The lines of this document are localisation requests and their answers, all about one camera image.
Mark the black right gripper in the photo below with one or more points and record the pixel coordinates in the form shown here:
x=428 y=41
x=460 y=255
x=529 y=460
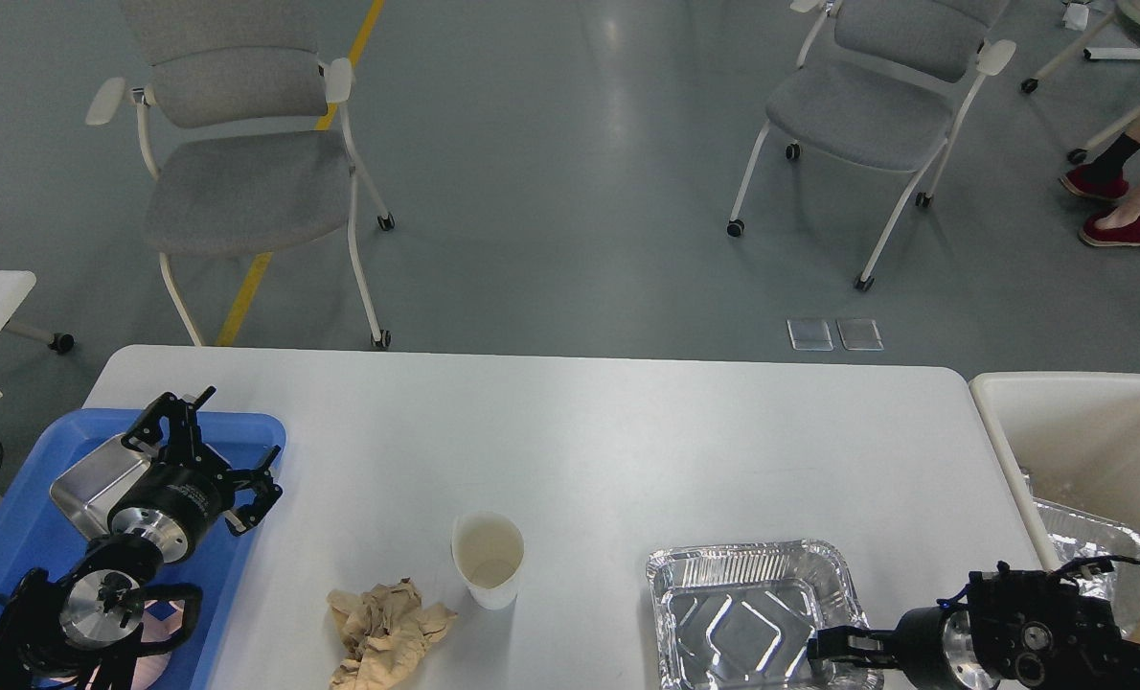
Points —
x=933 y=647

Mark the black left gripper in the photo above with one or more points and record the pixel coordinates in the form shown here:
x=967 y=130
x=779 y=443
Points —
x=187 y=484

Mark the aluminium foil tray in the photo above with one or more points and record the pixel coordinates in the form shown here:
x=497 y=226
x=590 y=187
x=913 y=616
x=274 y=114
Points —
x=740 y=616

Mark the stainless steel rectangular box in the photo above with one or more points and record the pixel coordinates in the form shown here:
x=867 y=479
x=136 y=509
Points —
x=85 y=493

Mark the pink HOME mug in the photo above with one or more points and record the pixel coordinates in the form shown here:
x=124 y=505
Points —
x=160 y=621

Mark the brown paper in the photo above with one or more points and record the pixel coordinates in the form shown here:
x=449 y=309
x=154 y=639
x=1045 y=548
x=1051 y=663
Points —
x=385 y=632

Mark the white paper cup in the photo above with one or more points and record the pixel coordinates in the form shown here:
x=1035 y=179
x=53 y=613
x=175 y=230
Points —
x=488 y=551

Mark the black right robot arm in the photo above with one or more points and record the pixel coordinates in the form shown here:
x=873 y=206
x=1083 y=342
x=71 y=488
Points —
x=1029 y=626

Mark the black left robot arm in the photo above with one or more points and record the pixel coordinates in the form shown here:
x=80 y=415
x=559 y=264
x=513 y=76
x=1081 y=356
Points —
x=123 y=543

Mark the blue plastic tray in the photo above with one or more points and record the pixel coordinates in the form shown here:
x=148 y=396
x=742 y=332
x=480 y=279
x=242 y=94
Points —
x=34 y=533

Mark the foil tray in bin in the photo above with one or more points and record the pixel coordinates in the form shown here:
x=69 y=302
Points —
x=1076 y=534

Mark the right floor socket plate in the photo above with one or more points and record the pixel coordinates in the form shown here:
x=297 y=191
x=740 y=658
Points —
x=859 y=334

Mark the floor socket plate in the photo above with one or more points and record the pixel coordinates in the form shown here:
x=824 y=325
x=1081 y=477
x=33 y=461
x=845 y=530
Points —
x=810 y=334
x=859 y=334

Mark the left floor socket plate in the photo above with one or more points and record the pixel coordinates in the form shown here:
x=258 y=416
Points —
x=810 y=334

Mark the white plastic bin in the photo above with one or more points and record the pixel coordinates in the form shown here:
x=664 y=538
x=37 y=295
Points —
x=1071 y=438

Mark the grey chair left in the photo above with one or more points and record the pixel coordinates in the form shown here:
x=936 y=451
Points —
x=218 y=62

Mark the grey chair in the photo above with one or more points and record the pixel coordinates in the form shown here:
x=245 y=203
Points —
x=218 y=62
x=878 y=121

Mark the grey chair right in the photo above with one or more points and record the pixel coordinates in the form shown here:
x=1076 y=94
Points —
x=878 y=121

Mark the white chair far right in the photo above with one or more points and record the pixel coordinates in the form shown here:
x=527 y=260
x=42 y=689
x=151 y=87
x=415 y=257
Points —
x=1115 y=36

